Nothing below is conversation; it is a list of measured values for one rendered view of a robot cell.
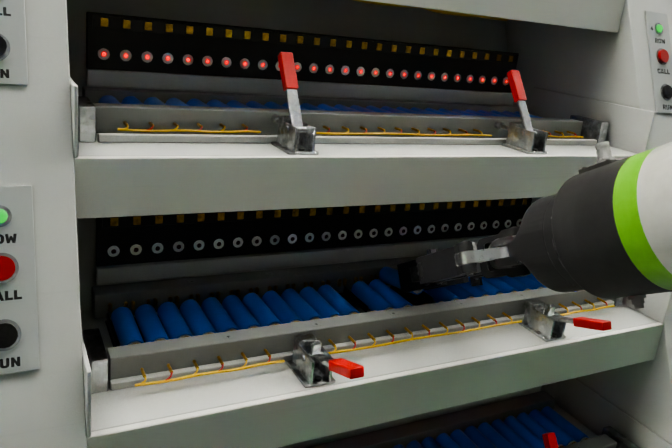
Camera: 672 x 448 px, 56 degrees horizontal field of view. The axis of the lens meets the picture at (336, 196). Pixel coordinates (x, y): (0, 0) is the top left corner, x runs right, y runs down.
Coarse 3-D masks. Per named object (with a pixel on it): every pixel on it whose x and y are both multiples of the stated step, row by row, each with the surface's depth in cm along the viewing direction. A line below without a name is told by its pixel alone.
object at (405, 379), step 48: (432, 240) 78; (96, 336) 50; (480, 336) 63; (528, 336) 64; (576, 336) 66; (624, 336) 68; (96, 384) 47; (192, 384) 50; (240, 384) 51; (288, 384) 52; (336, 384) 52; (384, 384) 54; (432, 384) 57; (480, 384) 60; (528, 384) 63; (96, 432) 43; (144, 432) 45; (192, 432) 47; (240, 432) 49; (288, 432) 51; (336, 432) 53
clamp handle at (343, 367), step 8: (312, 344) 52; (320, 344) 52; (312, 352) 52; (320, 360) 51; (328, 360) 50; (336, 360) 49; (344, 360) 49; (336, 368) 48; (344, 368) 47; (352, 368) 46; (360, 368) 46; (344, 376) 47; (352, 376) 46; (360, 376) 46
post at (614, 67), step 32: (640, 0) 75; (512, 32) 90; (544, 32) 85; (576, 32) 81; (608, 32) 76; (640, 32) 74; (544, 64) 85; (576, 64) 81; (608, 64) 76; (640, 64) 74; (608, 96) 77; (640, 96) 73; (608, 384) 78; (640, 384) 74; (640, 416) 74
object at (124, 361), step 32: (544, 288) 71; (320, 320) 58; (352, 320) 58; (384, 320) 59; (416, 320) 61; (448, 320) 63; (480, 320) 65; (512, 320) 65; (128, 352) 49; (160, 352) 50; (192, 352) 51; (224, 352) 52; (256, 352) 54
